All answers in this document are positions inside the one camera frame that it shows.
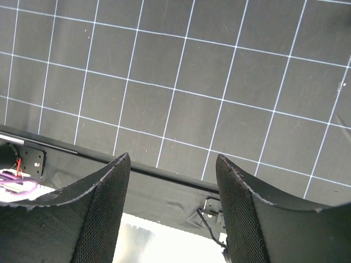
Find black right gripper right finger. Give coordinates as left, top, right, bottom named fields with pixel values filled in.
left=216, top=155, right=350, bottom=262

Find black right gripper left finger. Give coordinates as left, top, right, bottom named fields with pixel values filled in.
left=1, top=153, right=131, bottom=262

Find black grid mat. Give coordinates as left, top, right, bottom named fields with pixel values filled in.
left=1, top=1, right=350, bottom=205

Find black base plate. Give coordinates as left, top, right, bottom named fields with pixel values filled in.
left=1, top=125, right=225, bottom=237

